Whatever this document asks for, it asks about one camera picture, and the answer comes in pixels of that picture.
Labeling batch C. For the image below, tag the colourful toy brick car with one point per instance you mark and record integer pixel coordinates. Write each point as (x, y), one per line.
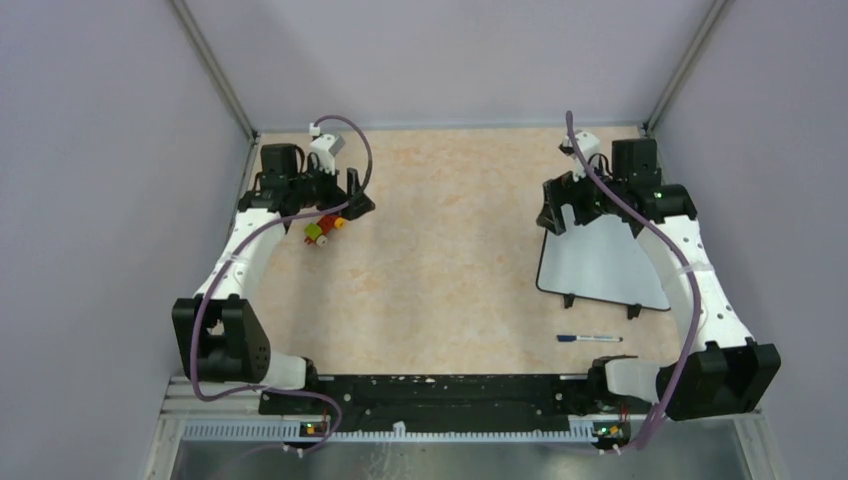
(316, 233)

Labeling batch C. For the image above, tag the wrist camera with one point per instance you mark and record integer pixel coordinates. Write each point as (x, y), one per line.
(323, 149)
(580, 149)

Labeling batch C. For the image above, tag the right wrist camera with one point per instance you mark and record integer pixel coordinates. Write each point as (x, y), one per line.
(580, 149)

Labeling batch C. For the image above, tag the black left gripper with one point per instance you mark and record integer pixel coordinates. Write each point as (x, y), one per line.
(357, 205)

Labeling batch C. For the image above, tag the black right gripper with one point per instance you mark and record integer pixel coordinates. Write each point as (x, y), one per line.
(559, 191)

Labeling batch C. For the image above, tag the white blue whiteboard marker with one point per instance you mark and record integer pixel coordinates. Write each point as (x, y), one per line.
(588, 338)

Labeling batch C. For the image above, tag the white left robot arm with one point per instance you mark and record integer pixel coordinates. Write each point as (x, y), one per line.
(218, 330)

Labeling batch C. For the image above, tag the white slotted cable duct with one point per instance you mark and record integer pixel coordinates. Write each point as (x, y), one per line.
(287, 431)

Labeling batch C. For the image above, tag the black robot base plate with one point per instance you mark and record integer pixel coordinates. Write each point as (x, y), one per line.
(545, 394)

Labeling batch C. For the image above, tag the black framed whiteboard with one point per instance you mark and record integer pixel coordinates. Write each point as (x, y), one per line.
(600, 261)

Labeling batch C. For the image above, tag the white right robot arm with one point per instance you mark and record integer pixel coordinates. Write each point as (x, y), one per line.
(721, 369)

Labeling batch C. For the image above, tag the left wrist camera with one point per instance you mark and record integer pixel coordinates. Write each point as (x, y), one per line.
(323, 149)

